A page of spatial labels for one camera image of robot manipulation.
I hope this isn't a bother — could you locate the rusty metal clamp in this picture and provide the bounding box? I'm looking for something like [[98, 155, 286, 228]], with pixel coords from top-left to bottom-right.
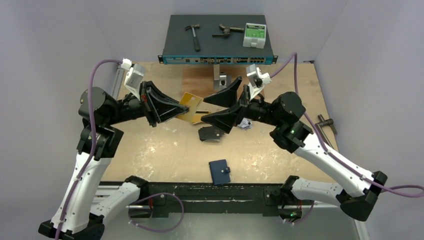
[[211, 24, 245, 38]]

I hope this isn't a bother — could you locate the purple cable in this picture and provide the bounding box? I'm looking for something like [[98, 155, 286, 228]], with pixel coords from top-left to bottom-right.
[[54, 58, 185, 240], [269, 52, 424, 226]]

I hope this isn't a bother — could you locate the network switch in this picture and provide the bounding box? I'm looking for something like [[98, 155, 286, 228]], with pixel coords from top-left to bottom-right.
[[158, 14, 278, 65]]

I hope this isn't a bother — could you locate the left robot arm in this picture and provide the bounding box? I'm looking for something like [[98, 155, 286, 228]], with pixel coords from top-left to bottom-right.
[[38, 81, 189, 240]]

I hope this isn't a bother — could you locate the metal crank handle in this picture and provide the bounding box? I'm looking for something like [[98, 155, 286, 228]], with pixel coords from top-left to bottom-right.
[[314, 114, 339, 148]]

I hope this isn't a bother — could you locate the hammer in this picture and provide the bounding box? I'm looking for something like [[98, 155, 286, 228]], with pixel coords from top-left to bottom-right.
[[184, 24, 201, 52]]

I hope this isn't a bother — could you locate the aluminium frame rail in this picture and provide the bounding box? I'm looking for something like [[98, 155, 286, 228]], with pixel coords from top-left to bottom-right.
[[67, 60, 362, 210]]

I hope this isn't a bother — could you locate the plywood board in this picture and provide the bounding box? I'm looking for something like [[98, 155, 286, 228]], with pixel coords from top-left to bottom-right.
[[180, 67, 266, 102]]

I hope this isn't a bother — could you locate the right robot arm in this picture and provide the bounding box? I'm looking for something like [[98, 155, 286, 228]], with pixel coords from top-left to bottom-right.
[[201, 77, 387, 222]]

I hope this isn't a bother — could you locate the white green box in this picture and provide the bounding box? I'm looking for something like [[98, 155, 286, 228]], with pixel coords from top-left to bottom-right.
[[242, 23, 267, 49]]

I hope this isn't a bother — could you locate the navy blue card holder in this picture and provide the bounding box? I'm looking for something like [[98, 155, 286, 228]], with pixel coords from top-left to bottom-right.
[[208, 159, 231, 186]]

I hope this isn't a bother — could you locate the black card pile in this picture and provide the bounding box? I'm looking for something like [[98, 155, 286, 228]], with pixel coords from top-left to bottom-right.
[[198, 126, 225, 142]]

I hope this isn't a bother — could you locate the metal bracket stand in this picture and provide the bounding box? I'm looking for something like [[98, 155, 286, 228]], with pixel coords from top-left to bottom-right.
[[213, 64, 232, 91]]

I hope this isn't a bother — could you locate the gold credit card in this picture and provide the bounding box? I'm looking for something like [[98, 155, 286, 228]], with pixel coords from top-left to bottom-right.
[[176, 92, 204, 123]]

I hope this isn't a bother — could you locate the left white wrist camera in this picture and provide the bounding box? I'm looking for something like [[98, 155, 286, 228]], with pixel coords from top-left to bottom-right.
[[121, 58, 146, 101]]

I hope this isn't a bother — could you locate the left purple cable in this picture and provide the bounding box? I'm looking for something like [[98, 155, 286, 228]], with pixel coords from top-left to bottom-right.
[[54, 58, 185, 240]]

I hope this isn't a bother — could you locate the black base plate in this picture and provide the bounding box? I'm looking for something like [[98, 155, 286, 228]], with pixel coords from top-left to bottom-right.
[[125, 175, 312, 219]]

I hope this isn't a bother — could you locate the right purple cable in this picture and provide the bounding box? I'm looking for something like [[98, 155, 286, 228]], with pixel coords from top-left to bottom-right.
[[269, 52, 424, 226]]

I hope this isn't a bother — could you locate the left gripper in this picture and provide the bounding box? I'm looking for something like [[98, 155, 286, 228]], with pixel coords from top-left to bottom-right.
[[105, 80, 188, 127]]

